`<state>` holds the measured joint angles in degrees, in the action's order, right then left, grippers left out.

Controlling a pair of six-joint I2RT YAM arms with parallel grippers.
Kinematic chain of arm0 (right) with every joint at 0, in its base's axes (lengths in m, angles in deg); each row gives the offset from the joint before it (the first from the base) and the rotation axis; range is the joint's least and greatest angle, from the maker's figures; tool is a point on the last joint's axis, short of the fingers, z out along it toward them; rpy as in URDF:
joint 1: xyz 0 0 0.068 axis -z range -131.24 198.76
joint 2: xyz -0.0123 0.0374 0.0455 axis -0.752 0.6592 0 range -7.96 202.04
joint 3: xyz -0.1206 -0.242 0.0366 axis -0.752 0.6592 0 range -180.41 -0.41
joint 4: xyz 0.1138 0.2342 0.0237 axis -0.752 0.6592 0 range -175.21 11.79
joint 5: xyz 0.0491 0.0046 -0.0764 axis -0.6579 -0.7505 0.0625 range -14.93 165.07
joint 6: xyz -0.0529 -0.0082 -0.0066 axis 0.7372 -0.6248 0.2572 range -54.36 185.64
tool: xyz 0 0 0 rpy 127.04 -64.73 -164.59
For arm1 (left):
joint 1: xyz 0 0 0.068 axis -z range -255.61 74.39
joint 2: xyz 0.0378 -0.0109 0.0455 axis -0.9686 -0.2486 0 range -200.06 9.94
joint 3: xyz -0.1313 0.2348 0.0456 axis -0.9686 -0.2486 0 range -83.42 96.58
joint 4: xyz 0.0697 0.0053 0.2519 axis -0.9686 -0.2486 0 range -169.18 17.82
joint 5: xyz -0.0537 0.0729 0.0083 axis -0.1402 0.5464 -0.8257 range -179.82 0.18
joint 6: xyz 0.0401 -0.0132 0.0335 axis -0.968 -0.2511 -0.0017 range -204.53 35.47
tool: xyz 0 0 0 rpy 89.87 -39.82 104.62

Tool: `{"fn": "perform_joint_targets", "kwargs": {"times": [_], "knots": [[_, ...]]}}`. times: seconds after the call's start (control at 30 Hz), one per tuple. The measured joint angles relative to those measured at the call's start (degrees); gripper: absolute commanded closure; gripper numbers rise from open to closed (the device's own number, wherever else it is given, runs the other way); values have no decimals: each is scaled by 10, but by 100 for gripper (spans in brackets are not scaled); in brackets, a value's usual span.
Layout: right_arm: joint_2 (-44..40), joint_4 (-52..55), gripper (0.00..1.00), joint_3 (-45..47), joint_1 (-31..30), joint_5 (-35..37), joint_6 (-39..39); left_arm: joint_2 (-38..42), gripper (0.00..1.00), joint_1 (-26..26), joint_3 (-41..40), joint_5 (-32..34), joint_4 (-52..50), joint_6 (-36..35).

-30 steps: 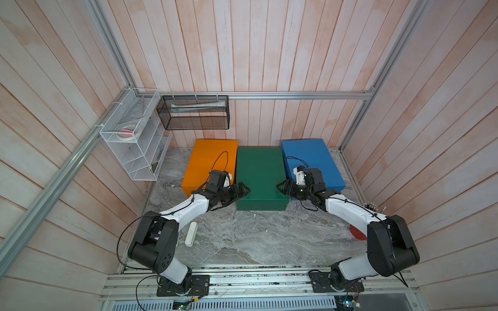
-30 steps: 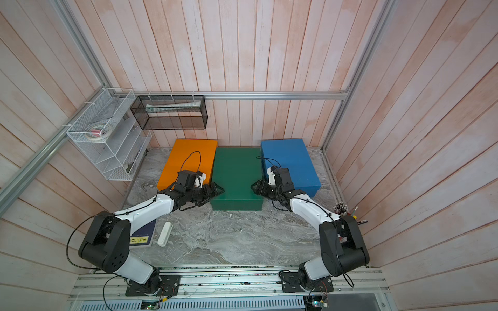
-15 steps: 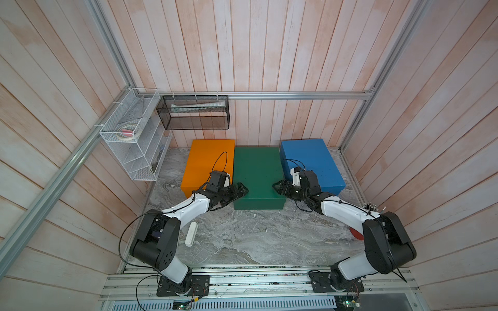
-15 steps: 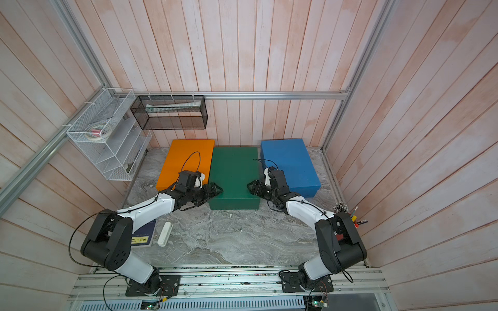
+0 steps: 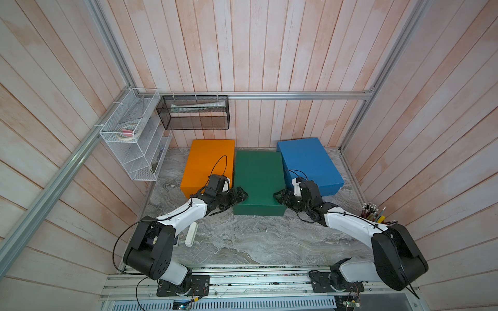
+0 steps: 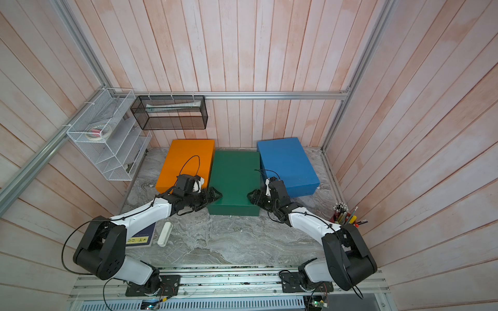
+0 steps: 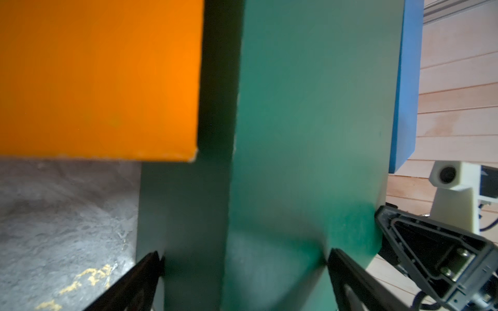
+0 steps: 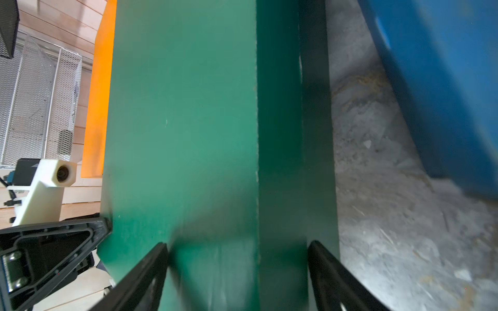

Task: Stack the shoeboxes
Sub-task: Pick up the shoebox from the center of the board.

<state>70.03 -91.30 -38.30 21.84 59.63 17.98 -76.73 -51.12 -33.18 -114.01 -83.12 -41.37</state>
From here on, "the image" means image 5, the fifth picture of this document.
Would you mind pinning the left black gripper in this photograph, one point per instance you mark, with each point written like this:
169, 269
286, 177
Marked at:
234, 199

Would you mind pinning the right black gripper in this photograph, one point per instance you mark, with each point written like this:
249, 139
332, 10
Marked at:
284, 193

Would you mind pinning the green shoebox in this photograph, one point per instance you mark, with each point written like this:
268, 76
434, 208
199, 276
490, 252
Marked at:
260, 174

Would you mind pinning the orange shoebox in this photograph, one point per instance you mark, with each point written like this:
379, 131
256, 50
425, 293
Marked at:
207, 157

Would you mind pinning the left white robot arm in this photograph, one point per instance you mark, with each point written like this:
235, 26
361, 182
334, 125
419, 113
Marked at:
150, 249

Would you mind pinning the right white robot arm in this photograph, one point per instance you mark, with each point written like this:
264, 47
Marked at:
397, 260

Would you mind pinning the blue shoebox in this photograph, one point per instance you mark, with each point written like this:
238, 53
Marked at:
307, 158

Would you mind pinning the white rectangular eraser bar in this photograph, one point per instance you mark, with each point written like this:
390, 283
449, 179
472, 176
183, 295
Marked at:
190, 237

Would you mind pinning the pens in cup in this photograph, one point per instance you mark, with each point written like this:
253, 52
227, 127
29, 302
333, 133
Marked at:
369, 206

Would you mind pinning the papers in black basket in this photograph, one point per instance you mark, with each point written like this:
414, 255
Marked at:
199, 107

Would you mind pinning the tape roll in rack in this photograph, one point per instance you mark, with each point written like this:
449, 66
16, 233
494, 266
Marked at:
129, 132

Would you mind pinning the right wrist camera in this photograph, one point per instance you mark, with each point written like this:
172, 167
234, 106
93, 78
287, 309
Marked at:
296, 184

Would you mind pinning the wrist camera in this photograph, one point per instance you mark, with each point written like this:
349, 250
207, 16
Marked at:
296, 184
218, 183

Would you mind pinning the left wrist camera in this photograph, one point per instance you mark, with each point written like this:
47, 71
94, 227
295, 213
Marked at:
218, 183

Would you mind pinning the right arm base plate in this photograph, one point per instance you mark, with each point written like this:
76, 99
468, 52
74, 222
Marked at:
327, 282

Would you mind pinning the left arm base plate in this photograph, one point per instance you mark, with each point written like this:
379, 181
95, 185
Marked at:
183, 287

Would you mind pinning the black mesh wall basket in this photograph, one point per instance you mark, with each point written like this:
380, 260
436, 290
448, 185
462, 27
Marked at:
193, 121

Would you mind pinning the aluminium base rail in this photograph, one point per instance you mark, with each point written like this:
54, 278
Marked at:
237, 287

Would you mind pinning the white wire shelf rack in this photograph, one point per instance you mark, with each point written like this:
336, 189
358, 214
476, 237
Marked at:
143, 158

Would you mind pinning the horizontal aluminium wall rail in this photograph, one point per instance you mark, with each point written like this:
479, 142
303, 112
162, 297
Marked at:
271, 95

